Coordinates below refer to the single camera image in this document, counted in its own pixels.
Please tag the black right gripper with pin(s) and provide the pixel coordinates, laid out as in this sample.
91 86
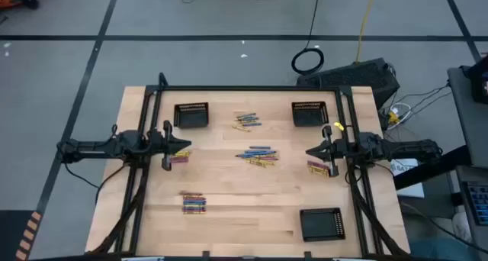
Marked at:
337 150

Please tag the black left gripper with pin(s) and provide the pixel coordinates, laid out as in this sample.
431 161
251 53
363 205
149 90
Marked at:
158 144

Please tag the black plastic mesh basket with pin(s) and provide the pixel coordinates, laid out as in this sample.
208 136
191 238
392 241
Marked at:
190 118
309 116
322 224

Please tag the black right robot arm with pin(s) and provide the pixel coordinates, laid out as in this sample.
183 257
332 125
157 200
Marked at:
400 148

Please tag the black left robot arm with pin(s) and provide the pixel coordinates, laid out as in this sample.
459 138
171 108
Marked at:
95 148

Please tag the black perforated computer case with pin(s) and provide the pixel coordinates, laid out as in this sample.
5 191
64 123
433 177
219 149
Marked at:
350 79

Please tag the white paper sign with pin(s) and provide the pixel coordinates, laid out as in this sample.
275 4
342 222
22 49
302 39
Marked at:
408 165

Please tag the black metal crossbar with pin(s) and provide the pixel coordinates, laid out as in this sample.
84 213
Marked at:
431 168

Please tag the grey side table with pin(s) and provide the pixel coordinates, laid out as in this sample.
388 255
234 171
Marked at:
467 120

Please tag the black keyboard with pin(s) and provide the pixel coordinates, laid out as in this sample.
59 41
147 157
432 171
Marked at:
478 202

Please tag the black mat with orange stripes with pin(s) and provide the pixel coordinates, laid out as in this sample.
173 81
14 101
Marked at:
11 234

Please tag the black metal table frame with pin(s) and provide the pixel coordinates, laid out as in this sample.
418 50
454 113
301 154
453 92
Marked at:
248 88

